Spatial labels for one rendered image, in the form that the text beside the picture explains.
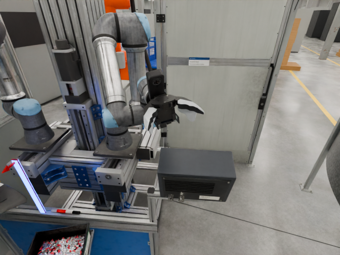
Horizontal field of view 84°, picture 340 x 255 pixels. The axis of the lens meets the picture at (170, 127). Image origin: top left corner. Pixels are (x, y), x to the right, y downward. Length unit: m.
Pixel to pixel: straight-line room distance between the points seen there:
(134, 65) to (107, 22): 0.20
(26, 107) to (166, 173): 0.87
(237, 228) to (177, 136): 1.15
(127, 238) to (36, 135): 0.76
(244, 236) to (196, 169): 1.44
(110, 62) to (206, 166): 0.53
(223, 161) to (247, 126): 1.70
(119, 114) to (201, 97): 1.49
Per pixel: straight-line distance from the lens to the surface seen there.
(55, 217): 1.15
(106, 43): 0.85
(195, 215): 2.04
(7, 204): 0.85
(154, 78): 0.51
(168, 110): 0.54
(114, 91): 0.75
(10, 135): 1.94
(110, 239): 1.20
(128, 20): 0.90
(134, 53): 0.92
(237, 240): 1.99
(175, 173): 0.64
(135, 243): 1.17
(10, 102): 1.37
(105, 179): 1.06
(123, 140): 1.06
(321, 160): 2.44
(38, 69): 4.80
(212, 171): 0.65
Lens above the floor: 1.67
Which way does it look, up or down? 31 degrees down
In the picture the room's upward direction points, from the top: straight up
